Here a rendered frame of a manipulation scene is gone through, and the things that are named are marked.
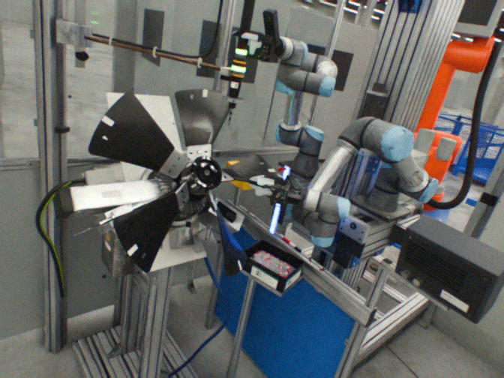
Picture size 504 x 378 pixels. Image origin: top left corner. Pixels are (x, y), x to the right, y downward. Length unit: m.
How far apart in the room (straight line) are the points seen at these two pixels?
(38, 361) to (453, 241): 1.94
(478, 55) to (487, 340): 3.25
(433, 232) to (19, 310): 1.91
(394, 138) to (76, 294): 1.79
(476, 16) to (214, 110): 4.04
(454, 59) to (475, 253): 4.09
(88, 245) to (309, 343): 1.21
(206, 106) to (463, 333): 2.32
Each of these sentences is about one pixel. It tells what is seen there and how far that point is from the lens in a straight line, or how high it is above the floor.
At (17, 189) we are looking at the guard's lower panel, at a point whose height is 0.87.
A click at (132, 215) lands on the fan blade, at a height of 1.14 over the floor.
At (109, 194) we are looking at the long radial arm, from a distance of 1.23.
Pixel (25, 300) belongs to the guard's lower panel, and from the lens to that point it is 2.19.
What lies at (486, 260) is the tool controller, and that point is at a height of 1.24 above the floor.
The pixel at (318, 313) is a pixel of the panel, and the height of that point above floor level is 0.67.
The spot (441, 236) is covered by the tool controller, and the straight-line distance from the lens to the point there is 1.18.
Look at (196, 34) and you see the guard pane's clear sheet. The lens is 1.96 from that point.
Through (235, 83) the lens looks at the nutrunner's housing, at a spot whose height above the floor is 1.51.
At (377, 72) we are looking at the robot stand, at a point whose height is 1.62.
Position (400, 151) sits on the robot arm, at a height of 1.40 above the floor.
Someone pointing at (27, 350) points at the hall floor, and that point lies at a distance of 2.31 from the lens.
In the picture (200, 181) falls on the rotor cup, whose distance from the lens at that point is 1.18.
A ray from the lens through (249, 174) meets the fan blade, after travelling 1.35.
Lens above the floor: 1.66
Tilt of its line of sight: 22 degrees down
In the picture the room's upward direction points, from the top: 12 degrees clockwise
